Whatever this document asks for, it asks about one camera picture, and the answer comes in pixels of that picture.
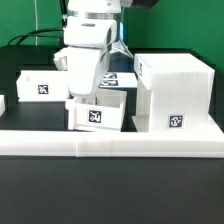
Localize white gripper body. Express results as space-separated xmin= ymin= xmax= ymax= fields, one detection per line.
xmin=67 ymin=47 xmax=110 ymax=97

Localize white front drawer tray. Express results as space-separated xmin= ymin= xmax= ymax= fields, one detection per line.
xmin=65 ymin=88 xmax=127 ymax=132

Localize white drawer tray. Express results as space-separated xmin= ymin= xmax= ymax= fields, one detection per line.
xmin=16 ymin=70 xmax=69 ymax=102
xmin=65 ymin=88 xmax=127 ymax=132

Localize white drawer cabinet box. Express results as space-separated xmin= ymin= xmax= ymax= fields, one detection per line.
xmin=133 ymin=53 xmax=215 ymax=132

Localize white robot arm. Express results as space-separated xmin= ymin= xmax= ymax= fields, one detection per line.
xmin=54 ymin=0 xmax=159 ymax=97

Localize white rear drawer tray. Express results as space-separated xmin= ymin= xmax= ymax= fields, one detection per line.
xmin=16 ymin=70 xmax=69 ymax=102

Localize white fiducial marker sheet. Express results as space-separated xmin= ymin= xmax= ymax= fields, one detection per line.
xmin=100 ymin=72 xmax=137 ymax=88

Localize white block at left edge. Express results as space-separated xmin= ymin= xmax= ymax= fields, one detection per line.
xmin=0 ymin=95 xmax=5 ymax=116

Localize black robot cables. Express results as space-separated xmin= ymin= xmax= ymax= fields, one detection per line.
xmin=7 ymin=0 xmax=76 ymax=47

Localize white L-shaped obstacle rail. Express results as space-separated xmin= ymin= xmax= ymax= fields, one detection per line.
xmin=0 ymin=130 xmax=224 ymax=158

